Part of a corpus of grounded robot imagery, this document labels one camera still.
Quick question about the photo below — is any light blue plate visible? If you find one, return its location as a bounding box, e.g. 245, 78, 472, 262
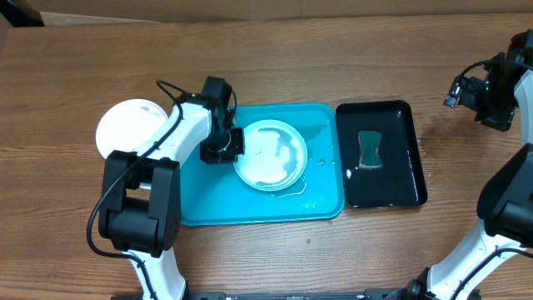
234, 119, 308, 192

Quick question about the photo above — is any pink white plate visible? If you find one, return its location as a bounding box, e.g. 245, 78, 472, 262
95, 98, 168, 159

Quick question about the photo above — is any green sponge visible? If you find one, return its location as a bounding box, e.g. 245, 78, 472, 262
358, 131, 382, 169

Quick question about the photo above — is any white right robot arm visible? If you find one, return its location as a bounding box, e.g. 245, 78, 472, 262
388, 30, 532, 300

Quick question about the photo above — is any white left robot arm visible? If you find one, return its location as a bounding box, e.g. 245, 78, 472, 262
86, 77, 245, 299

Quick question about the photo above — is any teal plastic tray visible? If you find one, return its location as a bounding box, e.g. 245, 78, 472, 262
181, 103, 345, 226

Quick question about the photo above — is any black plastic tray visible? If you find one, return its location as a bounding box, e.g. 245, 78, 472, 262
336, 100, 428, 208

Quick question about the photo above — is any dark object in corner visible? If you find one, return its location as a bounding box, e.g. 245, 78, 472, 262
1, 0, 45, 28

